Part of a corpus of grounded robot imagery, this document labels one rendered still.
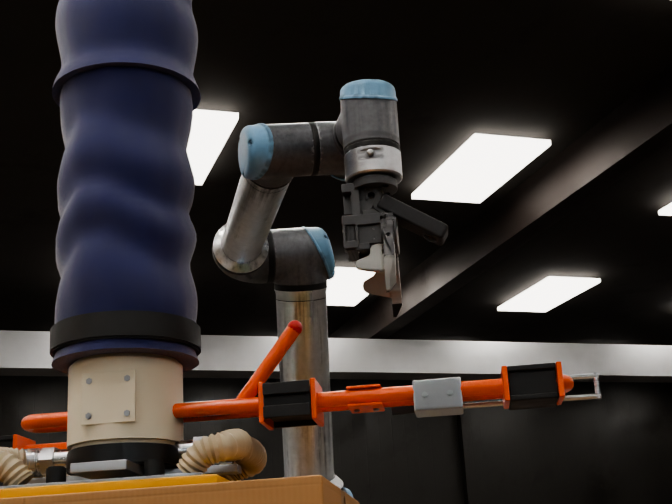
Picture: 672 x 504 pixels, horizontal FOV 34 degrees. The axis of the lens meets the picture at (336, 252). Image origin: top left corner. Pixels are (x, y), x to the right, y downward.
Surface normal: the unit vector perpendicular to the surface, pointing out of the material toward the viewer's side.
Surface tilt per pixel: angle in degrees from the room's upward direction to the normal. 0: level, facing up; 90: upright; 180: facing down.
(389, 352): 90
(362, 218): 90
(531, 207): 90
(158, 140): 78
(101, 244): 74
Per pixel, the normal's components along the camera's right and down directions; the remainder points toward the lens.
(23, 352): 0.31, -0.31
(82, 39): -0.48, -0.08
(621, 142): -0.95, -0.04
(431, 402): -0.12, -0.30
